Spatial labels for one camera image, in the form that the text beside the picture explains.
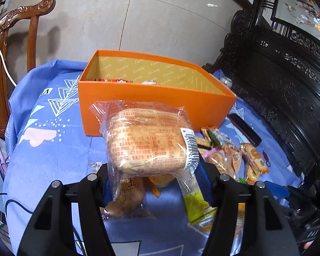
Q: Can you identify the brown pastry packet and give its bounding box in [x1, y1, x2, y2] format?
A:
[100, 177, 159, 220]

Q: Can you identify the pink round cracker pack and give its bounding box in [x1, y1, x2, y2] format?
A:
[202, 144, 242, 181]

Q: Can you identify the orange label biscuit pack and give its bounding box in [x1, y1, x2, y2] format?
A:
[240, 143, 270, 185]

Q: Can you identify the green melon seed packet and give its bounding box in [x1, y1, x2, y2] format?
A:
[176, 169, 216, 225]

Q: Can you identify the white green printed packet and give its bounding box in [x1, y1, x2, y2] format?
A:
[201, 127, 235, 147]

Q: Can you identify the large bread loaf packet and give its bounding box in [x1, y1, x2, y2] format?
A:
[90, 100, 199, 177]

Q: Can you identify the red snack packet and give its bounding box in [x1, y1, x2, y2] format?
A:
[95, 78, 133, 83]

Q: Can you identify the red key fob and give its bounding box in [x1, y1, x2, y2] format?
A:
[262, 150, 271, 167]

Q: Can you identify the black smartphone red case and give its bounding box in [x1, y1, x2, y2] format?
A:
[228, 113, 262, 147]

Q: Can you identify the blue patterned tablecloth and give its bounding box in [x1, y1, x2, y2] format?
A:
[2, 59, 302, 256]

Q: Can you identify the white beverage can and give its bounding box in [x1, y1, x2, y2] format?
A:
[220, 76, 233, 89]

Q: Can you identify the orange cardboard box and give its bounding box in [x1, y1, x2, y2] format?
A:
[78, 50, 237, 136]

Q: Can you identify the carved wooden chair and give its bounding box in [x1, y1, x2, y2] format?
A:
[0, 0, 56, 139]

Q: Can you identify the embroidered bird panel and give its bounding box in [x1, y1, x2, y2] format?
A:
[275, 0, 320, 40]

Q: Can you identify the black cable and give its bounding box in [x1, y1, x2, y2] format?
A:
[0, 192, 86, 256]

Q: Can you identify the white charging cable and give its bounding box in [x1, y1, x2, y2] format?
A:
[0, 22, 18, 88]

